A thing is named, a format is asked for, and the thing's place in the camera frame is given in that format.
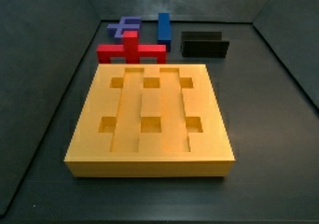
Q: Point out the yellow slotted board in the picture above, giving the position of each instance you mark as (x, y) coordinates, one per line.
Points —
(150, 124)

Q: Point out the red cross-shaped block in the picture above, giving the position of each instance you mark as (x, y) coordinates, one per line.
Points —
(131, 50)

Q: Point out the blue bar block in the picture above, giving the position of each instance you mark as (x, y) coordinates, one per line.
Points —
(165, 34)

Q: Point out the purple branched block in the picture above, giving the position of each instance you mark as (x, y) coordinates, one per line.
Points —
(128, 23)

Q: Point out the black bracket holder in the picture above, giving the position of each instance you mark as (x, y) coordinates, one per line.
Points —
(203, 45)

